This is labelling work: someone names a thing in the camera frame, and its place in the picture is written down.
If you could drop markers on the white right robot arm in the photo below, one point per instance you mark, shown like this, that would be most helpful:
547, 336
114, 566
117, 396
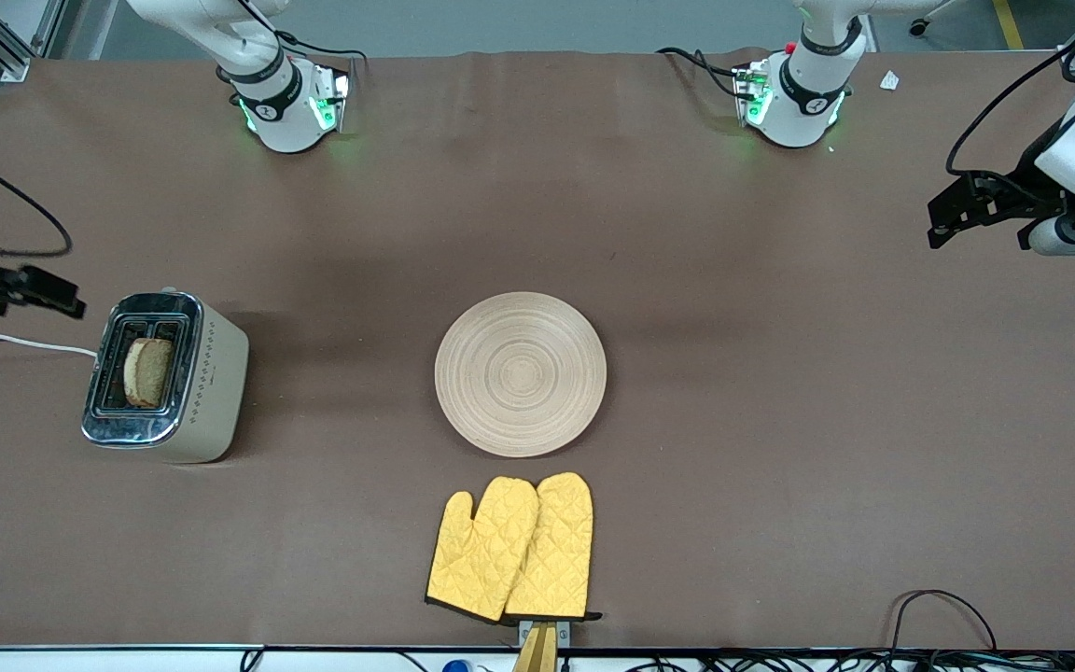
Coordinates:
286, 121

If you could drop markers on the brown toast slice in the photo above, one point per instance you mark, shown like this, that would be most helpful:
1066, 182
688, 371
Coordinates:
147, 373

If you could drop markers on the grey metal bracket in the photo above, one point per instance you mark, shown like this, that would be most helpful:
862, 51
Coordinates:
564, 633

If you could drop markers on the beige chrome toaster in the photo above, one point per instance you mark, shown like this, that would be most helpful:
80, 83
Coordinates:
185, 392

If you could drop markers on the black chair caster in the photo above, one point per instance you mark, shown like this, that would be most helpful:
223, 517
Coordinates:
919, 27

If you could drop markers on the round wooden plate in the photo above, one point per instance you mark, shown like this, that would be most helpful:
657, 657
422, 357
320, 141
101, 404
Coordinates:
520, 373

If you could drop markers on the brown table cloth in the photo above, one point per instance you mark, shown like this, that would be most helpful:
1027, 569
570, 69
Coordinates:
687, 243

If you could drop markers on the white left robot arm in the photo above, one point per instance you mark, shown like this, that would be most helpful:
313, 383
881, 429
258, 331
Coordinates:
803, 103

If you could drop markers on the small white paper scrap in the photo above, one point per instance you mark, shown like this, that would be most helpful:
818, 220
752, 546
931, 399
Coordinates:
889, 80

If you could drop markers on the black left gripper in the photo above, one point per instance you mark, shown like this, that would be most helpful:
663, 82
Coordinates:
1026, 192

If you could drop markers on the yellow quilted oven mitt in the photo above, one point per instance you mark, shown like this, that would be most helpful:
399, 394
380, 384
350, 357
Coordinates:
558, 546
481, 551

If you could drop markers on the blue round object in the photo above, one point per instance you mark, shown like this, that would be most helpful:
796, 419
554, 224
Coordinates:
455, 666

